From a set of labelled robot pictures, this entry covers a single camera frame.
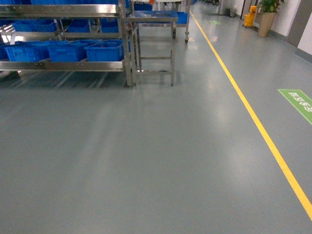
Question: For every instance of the blue plastic bin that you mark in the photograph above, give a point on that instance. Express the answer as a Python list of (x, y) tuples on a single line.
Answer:
[(30, 51), (69, 51)]

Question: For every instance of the stainless steel table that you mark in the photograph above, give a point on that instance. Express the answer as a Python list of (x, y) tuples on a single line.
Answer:
[(152, 49)]

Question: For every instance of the yellow mop bucket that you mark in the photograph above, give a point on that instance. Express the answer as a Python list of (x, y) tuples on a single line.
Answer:
[(249, 18)]

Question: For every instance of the tall planter pot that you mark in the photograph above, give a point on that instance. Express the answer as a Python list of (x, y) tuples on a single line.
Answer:
[(268, 11)]

